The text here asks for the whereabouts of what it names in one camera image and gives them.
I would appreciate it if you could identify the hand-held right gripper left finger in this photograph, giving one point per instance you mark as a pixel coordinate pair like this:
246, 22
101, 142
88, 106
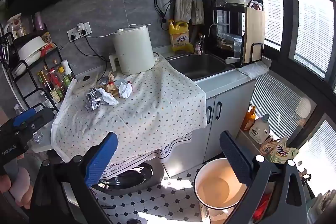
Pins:
101, 158

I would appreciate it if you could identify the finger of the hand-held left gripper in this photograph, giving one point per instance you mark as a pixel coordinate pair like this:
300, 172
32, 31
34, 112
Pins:
23, 116
39, 119

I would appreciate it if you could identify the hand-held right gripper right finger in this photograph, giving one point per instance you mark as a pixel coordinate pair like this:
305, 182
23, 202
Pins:
236, 158

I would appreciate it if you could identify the white bucket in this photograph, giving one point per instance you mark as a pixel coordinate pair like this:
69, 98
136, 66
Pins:
210, 187

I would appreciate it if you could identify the large foil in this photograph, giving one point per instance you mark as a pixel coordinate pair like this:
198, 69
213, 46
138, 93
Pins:
93, 100

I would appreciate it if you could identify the white tissue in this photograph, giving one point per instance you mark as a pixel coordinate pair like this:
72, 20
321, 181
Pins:
109, 98
125, 89

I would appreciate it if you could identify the person's left forearm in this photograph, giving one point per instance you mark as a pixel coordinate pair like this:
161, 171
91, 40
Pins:
10, 213

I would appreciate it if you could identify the person's left hand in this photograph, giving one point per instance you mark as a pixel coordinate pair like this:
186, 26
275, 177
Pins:
24, 201

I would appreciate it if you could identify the clear plastic bottle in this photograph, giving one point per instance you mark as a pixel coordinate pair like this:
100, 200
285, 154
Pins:
46, 100

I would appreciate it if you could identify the beige refill pouch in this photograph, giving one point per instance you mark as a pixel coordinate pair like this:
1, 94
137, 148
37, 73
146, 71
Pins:
267, 148

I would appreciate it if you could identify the white laundry detergent bottle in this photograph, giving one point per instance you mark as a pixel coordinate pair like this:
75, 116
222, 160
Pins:
258, 132

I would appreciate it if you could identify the washing machine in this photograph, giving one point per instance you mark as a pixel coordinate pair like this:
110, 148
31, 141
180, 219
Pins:
131, 176

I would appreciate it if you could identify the row of condiment bottles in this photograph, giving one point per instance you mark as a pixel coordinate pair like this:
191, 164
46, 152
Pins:
53, 82

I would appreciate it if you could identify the orange bottle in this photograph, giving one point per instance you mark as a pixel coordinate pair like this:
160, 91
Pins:
248, 120

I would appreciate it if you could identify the green yellow refill pouch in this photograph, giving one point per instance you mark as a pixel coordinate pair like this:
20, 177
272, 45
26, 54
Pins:
282, 152

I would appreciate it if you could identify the white sink cabinet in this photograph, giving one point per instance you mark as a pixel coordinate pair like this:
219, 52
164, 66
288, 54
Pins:
231, 108

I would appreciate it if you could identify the black spice rack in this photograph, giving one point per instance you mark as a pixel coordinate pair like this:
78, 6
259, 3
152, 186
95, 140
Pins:
23, 63

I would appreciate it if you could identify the white-capped glass bottle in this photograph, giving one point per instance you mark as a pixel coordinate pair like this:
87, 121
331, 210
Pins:
67, 67

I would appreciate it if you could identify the white bowl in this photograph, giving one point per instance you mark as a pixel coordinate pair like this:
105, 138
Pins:
30, 49

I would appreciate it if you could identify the crumpled brown paper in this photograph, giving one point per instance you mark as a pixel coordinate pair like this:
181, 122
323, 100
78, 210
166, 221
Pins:
111, 89

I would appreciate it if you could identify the seasoning packets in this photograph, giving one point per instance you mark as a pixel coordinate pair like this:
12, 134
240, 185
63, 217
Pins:
47, 45

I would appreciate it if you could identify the floral white tablecloth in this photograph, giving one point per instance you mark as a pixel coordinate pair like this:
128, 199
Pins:
157, 108

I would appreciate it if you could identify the white rag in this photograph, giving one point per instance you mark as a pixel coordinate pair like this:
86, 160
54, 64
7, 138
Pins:
253, 69

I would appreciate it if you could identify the lilac bottle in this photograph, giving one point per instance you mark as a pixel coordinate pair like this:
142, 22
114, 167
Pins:
39, 22

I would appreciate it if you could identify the steel sink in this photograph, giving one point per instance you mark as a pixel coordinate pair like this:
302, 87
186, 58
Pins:
199, 66

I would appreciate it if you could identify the white air fryer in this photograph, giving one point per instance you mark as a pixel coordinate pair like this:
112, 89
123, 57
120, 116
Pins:
134, 50

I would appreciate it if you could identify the glass pot lid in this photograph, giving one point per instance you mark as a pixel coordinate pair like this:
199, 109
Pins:
225, 40

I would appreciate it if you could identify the wooden cutting board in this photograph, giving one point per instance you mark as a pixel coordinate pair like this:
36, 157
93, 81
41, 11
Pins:
253, 29

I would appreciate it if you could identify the yellow dish detergent bottle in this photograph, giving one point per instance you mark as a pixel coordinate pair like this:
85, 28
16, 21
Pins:
179, 39

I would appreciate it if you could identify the black dish rack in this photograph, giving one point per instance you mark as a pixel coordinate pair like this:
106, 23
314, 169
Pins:
228, 7

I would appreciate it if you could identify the hanging clear plastic bag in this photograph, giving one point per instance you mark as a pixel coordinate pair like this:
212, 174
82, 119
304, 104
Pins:
182, 5
197, 10

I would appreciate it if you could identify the black window frame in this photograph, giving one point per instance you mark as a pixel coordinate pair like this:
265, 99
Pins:
287, 16

